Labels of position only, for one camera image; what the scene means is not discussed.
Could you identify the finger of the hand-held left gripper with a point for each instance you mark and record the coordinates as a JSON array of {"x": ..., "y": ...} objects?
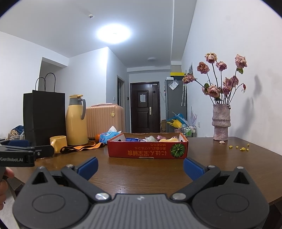
[
  {"x": 44, "y": 150},
  {"x": 18, "y": 143}
]

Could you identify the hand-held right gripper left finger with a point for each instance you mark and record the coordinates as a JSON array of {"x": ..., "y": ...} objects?
[{"x": 89, "y": 168}]

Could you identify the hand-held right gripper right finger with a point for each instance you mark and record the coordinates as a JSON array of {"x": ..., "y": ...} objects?
[{"x": 193, "y": 168}]

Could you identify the yellow plush toy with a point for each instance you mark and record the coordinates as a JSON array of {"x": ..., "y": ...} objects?
[{"x": 169, "y": 139}]

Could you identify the pink satin pouch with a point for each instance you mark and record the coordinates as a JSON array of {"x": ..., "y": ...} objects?
[{"x": 160, "y": 137}]

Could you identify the blue tissue packet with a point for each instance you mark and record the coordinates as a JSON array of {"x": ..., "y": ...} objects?
[{"x": 132, "y": 139}]

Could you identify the red cardboard box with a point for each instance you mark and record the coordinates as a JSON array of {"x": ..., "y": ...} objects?
[{"x": 143, "y": 150}]

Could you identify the person's left hand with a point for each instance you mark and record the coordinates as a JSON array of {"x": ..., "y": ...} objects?
[{"x": 3, "y": 193}]

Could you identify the blue cloth bag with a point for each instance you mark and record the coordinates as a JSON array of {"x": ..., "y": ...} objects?
[{"x": 18, "y": 128}]

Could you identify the yellow mug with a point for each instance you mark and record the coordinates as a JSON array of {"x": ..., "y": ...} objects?
[{"x": 58, "y": 144}]

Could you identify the black paper bag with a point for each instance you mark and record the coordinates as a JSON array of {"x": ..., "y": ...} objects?
[{"x": 44, "y": 114}]

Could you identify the blue wet wipes pack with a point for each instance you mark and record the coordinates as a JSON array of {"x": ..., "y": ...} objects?
[{"x": 109, "y": 136}]

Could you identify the white trolley with bottles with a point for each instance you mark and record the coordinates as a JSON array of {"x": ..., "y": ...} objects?
[{"x": 189, "y": 131}]

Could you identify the yellow thermos jug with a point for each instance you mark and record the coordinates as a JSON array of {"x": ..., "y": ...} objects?
[{"x": 76, "y": 123}]

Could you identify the yellow bag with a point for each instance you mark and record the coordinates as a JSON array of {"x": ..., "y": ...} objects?
[{"x": 174, "y": 123}]

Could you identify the peach ribbed suitcase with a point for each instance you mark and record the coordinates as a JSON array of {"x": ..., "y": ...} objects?
[{"x": 103, "y": 121}]

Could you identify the brown cardboard box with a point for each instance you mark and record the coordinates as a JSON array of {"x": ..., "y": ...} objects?
[{"x": 163, "y": 126}]

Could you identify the blue plastic item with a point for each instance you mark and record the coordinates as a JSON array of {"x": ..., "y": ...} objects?
[{"x": 180, "y": 117}]

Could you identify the scattered yellow crumbs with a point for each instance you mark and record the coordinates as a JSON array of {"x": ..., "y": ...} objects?
[{"x": 242, "y": 149}]

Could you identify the pink ceramic vase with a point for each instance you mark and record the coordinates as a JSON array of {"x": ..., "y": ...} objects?
[{"x": 221, "y": 123}]

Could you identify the grey refrigerator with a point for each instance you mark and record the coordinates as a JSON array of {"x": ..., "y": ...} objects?
[{"x": 174, "y": 103}]

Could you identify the dark brown door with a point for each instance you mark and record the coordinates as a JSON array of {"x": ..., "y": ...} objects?
[{"x": 145, "y": 114}]

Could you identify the hanging dried flower bundle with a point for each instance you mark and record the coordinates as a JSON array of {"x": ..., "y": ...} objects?
[{"x": 184, "y": 92}]

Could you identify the dried pink rose bouquet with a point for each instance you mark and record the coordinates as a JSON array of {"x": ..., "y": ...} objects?
[{"x": 213, "y": 90}]

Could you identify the grey interior door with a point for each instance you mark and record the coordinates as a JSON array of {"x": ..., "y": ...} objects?
[{"x": 121, "y": 92}]

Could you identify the white paper note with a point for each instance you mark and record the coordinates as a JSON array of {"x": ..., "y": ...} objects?
[{"x": 173, "y": 85}]

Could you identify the white paper sheet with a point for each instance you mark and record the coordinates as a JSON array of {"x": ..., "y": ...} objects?
[{"x": 142, "y": 98}]

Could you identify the yellow and black box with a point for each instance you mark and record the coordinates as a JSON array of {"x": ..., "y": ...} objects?
[{"x": 177, "y": 74}]

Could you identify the small ceiling lamp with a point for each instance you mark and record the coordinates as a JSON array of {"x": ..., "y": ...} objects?
[{"x": 152, "y": 59}]

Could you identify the round ceiling light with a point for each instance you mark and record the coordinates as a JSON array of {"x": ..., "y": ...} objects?
[{"x": 114, "y": 33}]

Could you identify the framed wall picture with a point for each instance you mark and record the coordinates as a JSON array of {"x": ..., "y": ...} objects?
[{"x": 191, "y": 70}]

